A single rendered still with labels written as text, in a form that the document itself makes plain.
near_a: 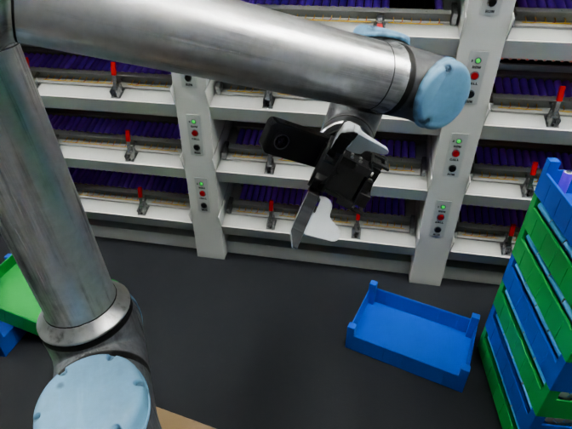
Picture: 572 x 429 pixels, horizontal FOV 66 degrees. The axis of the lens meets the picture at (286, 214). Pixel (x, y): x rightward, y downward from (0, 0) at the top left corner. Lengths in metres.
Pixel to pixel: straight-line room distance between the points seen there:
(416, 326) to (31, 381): 1.01
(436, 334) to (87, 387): 0.91
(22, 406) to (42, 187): 0.73
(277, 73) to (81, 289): 0.44
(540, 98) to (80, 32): 1.07
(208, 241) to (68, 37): 1.08
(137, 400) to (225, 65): 0.46
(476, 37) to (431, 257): 0.62
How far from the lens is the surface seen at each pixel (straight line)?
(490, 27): 1.12
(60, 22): 0.45
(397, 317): 1.32
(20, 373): 1.35
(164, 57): 0.47
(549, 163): 0.99
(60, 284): 0.72
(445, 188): 1.25
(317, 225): 0.54
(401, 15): 1.14
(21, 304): 1.41
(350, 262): 1.45
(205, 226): 1.43
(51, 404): 0.72
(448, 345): 1.29
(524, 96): 1.26
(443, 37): 1.11
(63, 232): 0.68
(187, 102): 1.24
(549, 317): 0.96
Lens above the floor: 0.94
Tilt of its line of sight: 34 degrees down
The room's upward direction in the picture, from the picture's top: straight up
